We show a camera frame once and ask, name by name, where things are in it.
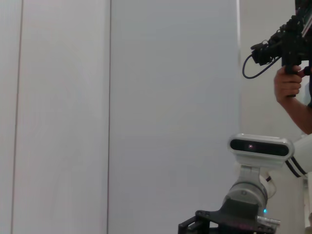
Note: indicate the black handheld device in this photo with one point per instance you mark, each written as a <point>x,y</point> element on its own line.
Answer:
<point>290,48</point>

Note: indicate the silver right camera bracket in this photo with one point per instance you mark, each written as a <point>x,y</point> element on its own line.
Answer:
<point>248,175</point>

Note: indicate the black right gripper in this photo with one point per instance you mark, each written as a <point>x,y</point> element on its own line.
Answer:
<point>239,217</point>

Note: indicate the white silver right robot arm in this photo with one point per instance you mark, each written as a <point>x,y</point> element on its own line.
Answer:
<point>302,151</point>

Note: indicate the dark shirt sleeve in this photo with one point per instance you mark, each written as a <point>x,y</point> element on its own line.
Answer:
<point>310,95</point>

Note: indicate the person's forearm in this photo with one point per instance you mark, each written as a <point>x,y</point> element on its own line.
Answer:
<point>299,119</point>

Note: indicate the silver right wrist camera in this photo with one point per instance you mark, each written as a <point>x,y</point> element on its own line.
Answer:
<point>258,147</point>

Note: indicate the person's hand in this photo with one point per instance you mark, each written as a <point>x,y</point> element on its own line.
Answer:
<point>288,85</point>

